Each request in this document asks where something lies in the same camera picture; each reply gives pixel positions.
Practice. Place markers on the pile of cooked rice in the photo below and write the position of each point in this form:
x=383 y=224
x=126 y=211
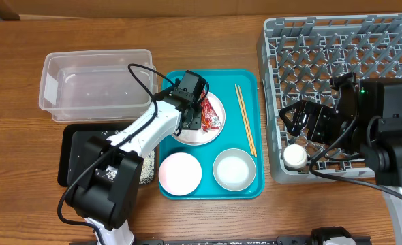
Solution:
x=148 y=166

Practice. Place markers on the white paper cup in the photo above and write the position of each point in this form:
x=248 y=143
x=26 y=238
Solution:
x=294 y=157

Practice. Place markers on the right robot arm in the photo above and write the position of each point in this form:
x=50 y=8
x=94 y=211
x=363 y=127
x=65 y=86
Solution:
x=366 y=122

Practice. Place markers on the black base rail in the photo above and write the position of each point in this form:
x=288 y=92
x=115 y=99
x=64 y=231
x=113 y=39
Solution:
x=281 y=240

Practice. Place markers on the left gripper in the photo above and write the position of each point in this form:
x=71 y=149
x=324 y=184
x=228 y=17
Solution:
x=196 y=120

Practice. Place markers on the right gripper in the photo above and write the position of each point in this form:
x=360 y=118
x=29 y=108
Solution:
x=317 y=113

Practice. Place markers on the grey-white bowl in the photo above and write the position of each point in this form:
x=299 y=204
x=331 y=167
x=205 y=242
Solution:
x=234 y=170

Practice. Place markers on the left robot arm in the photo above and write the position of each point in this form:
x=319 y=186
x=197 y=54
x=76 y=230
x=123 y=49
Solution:
x=104 y=208

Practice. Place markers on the clear plastic storage bin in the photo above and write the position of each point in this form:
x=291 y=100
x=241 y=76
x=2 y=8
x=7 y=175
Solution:
x=93 y=85

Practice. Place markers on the grey dishwasher rack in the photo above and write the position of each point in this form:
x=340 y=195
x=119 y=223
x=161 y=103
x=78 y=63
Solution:
x=297 y=56

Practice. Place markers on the teal plastic serving tray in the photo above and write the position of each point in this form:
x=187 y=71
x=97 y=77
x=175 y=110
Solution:
x=233 y=135

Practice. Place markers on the red snack wrapper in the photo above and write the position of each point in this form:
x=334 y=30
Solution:
x=210 y=120

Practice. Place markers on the large white plate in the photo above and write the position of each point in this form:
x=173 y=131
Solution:
x=200 y=137

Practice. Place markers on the black plastic tray bin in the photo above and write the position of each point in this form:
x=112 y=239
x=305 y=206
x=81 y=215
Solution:
x=75 y=137

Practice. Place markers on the wooden chopstick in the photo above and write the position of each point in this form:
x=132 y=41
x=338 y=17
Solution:
x=239 y=101
x=249 y=132

